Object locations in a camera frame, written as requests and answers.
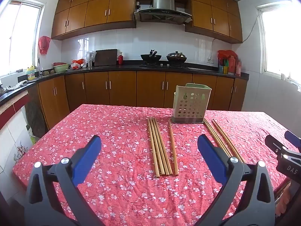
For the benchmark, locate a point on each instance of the wooden lower kitchen cabinets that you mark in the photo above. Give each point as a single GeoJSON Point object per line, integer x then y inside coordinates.
{"type": "Point", "coordinates": [122, 87]}

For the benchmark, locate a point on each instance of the black wok with lid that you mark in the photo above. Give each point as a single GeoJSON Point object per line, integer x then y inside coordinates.
{"type": "Point", "coordinates": [176, 57]}

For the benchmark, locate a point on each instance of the beige perforated utensil holder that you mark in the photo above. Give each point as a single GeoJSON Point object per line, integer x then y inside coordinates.
{"type": "Point", "coordinates": [190, 103]}

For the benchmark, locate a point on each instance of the red bottle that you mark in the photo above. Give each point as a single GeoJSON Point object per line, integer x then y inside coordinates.
{"type": "Point", "coordinates": [120, 59]}

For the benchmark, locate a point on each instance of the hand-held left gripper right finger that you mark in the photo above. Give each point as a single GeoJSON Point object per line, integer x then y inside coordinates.
{"type": "Point", "coordinates": [211, 155]}

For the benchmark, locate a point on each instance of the white rag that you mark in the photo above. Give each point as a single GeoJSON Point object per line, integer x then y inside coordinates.
{"type": "Point", "coordinates": [17, 84]}

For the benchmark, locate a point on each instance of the metal faucet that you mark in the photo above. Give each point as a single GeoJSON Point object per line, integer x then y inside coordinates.
{"type": "Point", "coordinates": [39, 66]}

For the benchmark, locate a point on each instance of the black kitchen countertop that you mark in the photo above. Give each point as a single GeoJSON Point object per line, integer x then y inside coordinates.
{"type": "Point", "coordinates": [105, 67]}

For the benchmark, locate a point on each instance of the green basin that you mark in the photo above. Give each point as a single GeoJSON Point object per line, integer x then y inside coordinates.
{"type": "Point", "coordinates": [60, 68]}

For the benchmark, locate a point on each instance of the green yellow seasoning box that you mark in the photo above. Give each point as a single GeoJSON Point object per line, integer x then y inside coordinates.
{"type": "Point", "coordinates": [225, 67]}

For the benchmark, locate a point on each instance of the wooden upper kitchen cabinets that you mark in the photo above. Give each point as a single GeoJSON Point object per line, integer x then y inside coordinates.
{"type": "Point", "coordinates": [98, 11]}

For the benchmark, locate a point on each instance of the steel range hood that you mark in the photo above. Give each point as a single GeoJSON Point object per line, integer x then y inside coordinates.
{"type": "Point", "coordinates": [162, 2]}

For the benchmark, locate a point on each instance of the clear plastic bag over cup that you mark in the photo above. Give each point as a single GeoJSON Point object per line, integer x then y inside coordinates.
{"type": "Point", "coordinates": [90, 56]}

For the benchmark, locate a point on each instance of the white wall socket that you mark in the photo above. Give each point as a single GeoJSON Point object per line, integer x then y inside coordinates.
{"type": "Point", "coordinates": [210, 60]}

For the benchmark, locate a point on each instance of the red plastic bag on hook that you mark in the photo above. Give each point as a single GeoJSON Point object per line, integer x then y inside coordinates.
{"type": "Point", "coordinates": [44, 43]}

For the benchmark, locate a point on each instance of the black gas stove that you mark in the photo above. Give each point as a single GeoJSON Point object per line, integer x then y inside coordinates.
{"type": "Point", "coordinates": [164, 66]}

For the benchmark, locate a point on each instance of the large sliding window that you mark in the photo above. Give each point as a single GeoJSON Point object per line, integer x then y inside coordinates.
{"type": "Point", "coordinates": [21, 40]}

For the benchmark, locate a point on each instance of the person's right hand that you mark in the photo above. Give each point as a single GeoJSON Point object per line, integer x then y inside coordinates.
{"type": "Point", "coordinates": [285, 201]}

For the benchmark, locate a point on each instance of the wooden kitchen cabinets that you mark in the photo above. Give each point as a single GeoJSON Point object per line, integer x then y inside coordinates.
{"type": "Point", "coordinates": [98, 11]}
{"type": "Point", "coordinates": [122, 87]}

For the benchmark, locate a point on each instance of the red and white bag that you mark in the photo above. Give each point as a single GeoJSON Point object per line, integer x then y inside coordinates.
{"type": "Point", "coordinates": [78, 63]}

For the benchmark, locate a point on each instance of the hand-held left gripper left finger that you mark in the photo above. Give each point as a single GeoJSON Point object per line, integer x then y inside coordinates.
{"type": "Point", "coordinates": [87, 157]}

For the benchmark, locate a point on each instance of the small bright window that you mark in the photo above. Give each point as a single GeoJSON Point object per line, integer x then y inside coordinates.
{"type": "Point", "coordinates": [279, 40]}

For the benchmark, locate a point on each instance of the dark wooden cutting board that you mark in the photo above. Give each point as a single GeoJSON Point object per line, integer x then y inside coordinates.
{"type": "Point", "coordinates": [105, 57]}

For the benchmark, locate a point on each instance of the yellow detergent bottle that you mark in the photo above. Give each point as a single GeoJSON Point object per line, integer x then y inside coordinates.
{"type": "Point", "coordinates": [31, 73]}

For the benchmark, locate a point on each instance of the red floral tablecloth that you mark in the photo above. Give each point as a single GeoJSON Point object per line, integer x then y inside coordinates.
{"type": "Point", "coordinates": [117, 146]}

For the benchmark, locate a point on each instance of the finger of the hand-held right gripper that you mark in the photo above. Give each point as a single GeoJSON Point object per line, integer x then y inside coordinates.
{"type": "Point", "coordinates": [292, 137]}
{"type": "Point", "coordinates": [272, 142]}

